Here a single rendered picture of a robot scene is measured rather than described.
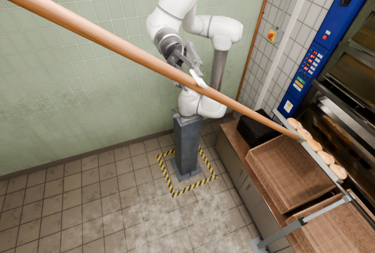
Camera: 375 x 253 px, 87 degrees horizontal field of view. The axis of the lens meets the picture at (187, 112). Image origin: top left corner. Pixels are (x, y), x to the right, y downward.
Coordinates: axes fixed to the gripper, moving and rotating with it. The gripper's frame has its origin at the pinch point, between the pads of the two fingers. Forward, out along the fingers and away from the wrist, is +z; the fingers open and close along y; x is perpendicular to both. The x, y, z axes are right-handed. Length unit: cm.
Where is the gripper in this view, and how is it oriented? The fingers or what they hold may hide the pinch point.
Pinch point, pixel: (193, 84)
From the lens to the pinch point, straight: 56.0
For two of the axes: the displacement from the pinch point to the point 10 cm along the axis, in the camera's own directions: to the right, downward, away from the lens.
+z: 3.6, 7.0, -6.1
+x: -6.9, -2.4, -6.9
